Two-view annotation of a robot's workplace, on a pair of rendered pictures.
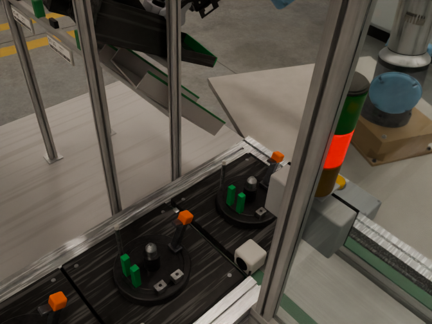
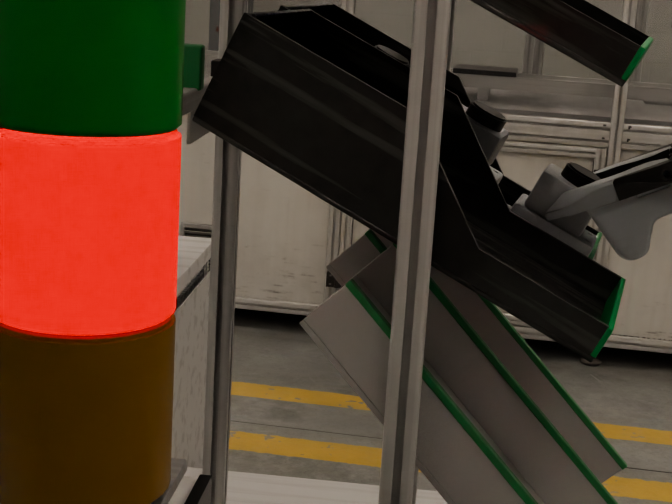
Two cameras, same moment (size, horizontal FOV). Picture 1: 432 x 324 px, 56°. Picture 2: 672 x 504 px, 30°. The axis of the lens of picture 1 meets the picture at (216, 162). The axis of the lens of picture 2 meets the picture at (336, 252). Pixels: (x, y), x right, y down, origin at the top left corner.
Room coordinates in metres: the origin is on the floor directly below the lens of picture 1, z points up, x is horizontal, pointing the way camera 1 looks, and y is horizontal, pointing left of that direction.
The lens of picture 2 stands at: (0.23, -0.42, 1.41)
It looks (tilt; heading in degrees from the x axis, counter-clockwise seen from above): 13 degrees down; 51
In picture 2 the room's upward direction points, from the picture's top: 4 degrees clockwise
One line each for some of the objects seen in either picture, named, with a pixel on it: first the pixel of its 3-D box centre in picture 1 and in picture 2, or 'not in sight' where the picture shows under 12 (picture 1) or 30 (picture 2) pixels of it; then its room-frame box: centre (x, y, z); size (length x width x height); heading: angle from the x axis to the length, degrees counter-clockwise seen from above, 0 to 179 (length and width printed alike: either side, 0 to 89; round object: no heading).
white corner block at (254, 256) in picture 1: (249, 257); not in sight; (0.46, -0.08, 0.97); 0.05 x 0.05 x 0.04; 46
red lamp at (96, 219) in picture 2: not in sight; (83, 219); (0.38, -0.13, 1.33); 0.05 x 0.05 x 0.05
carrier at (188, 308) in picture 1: (151, 257); not in sight; (0.41, 0.10, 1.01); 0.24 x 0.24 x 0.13; 46
